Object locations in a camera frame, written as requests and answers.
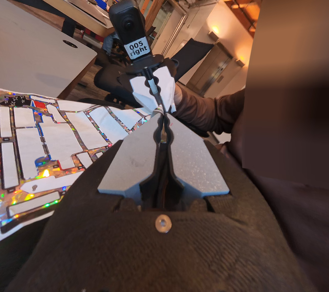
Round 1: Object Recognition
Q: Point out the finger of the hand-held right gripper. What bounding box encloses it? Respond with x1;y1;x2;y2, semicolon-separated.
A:
154;66;177;114
129;75;162;115

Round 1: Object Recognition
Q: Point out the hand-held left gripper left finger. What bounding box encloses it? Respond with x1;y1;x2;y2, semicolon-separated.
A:
97;113;165;211

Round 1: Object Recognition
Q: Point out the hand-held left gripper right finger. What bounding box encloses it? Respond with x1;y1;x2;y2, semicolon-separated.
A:
164;113;230;198

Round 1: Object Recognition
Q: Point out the holographic sticker sheet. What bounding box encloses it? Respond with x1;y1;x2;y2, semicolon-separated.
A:
0;88;165;242

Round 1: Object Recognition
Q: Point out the grey desk with beige edge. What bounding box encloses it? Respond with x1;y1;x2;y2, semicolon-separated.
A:
0;0;116;38

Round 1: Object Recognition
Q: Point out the person's right hand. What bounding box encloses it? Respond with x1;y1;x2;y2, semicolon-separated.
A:
174;84;183;108

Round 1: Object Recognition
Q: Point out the black office chair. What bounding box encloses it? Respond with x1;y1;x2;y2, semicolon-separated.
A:
93;64;134;108
104;43;130;66

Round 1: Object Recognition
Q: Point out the black panel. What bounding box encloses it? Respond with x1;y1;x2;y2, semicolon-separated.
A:
170;38;215;84

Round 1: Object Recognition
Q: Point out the grey double door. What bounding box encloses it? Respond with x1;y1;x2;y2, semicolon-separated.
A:
186;45;233;97

